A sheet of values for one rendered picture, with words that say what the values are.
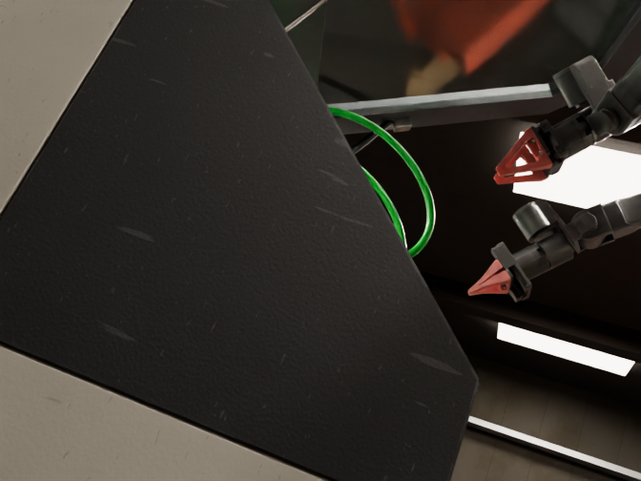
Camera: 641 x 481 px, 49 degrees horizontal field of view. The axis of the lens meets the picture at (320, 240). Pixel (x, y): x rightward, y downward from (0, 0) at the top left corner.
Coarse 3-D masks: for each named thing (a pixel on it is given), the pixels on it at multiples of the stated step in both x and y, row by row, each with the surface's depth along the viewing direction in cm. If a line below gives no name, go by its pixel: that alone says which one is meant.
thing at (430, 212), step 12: (336, 108) 130; (360, 120) 129; (384, 132) 129; (396, 144) 128; (408, 156) 127; (420, 180) 126; (432, 204) 124; (432, 216) 123; (432, 228) 122; (420, 240) 121
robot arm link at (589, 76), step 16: (576, 64) 107; (592, 64) 107; (560, 80) 110; (576, 80) 108; (592, 80) 107; (608, 80) 107; (576, 96) 109; (592, 96) 107; (592, 112) 107; (608, 112) 102; (592, 128) 107; (608, 128) 103
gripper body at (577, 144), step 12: (564, 120) 111; (576, 120) 109; (540, 132) 110; (552, 132) 107; (564, 132) 109; (576, 132) 109; (552, 144) 109; (564, 144) 109; (576, 144) 109; (588, 144) 110; (564, 156) 106
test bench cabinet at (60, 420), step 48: (0, 384) 75; (48, 384) 75; (0, 432) 73; (48, 432) 73; (96, 432) 74; (144, 432) 74; (192, 432) 74; (0, 480) 71; (48, 480) 72; (96, 480) 72; (144, 480) 72; (192, 480) 73; (240, 480) 73; (288, 480) 73
